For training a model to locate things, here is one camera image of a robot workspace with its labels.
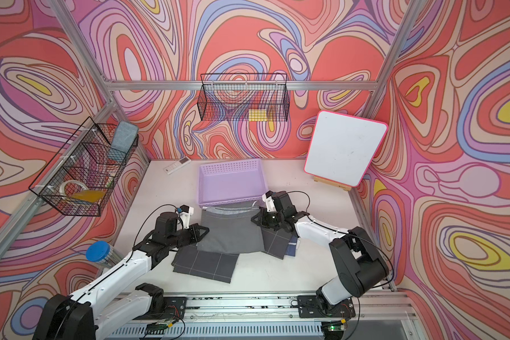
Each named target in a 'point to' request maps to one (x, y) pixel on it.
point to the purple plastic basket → (230, 182)
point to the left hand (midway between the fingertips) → (210, 230)
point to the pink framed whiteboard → (341, 148)
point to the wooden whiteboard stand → (346, 188)
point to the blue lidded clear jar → (103, 252)
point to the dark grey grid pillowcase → (213, 265)
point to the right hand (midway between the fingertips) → (254, 224)
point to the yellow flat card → (93, 196)
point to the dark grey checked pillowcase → (275, 241)
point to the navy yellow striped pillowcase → (292, 246)
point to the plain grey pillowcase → (231, 230)
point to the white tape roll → (61, 188)
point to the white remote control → (176, 165)
